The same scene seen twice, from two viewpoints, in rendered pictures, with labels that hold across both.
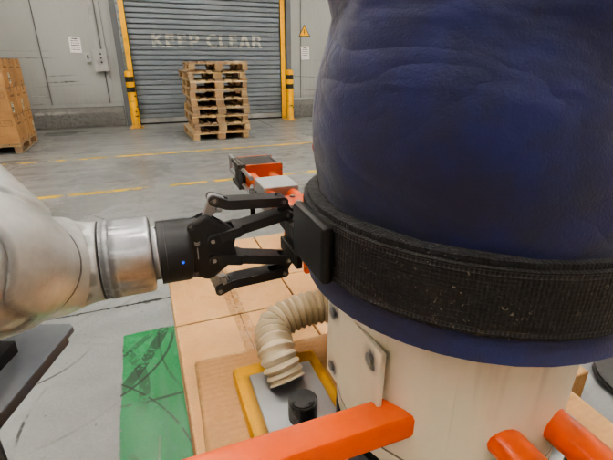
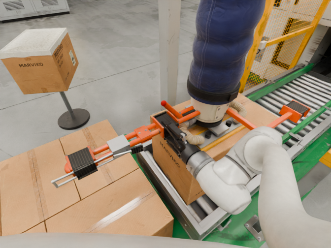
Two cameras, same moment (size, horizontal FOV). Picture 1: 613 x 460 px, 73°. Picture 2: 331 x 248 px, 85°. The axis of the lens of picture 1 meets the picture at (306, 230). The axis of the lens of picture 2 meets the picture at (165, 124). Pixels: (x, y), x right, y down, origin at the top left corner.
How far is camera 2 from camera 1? 0.88 m
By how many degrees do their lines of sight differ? 84
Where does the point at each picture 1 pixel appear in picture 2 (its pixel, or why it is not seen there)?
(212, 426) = (212, 155)
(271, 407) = (208, 141)
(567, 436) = not seen: hidden behind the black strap
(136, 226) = (202, 152)
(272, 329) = (197, 137)
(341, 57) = (239, 71)
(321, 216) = (234, 91)
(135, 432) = not seen: outside the picture
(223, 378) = not seen: hidden behind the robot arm
